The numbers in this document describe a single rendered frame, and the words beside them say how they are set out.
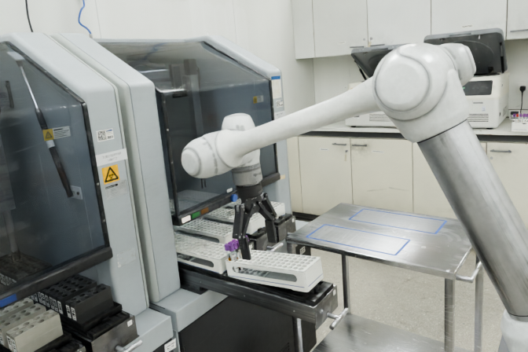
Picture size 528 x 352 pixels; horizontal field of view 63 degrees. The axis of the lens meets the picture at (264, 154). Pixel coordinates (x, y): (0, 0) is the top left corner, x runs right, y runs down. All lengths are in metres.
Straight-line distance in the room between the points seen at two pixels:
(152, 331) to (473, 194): 0.96
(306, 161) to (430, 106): 3.14
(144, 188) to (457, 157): 0.90
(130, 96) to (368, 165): 2.61
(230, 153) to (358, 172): 2.67
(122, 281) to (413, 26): 2.99
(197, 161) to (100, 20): 1.70
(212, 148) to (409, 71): 0.53
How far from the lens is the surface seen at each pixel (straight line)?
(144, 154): 1.35
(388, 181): 3.61
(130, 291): 1.41
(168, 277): 1.50
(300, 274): 1.23
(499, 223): 0.88
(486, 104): 3.33
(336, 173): 3.77
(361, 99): 1.05
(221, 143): 1.08
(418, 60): 0.79
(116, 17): 2.72
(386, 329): 2.11
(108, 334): 1.29
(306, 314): 1.27
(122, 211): 1.33
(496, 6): 3.59
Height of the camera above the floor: 1.45
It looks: 11 degrees down
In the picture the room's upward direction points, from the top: 5 degrees counter-clockwise
